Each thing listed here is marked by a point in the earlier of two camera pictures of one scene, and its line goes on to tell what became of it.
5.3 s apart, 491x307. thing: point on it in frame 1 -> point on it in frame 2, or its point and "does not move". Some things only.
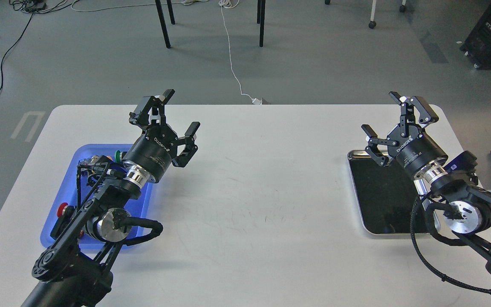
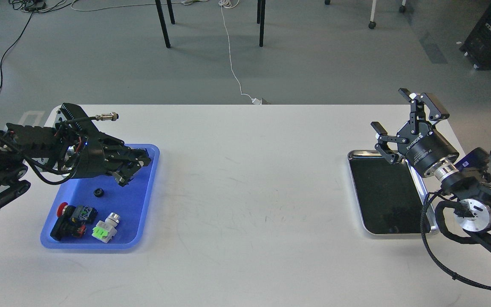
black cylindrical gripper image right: x=414 y=148 -> x=426 y=150
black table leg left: x=163 y=24 does not move
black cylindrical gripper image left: x=152 y=151 -> x=93 y=151
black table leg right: x=261 y=19 does not move
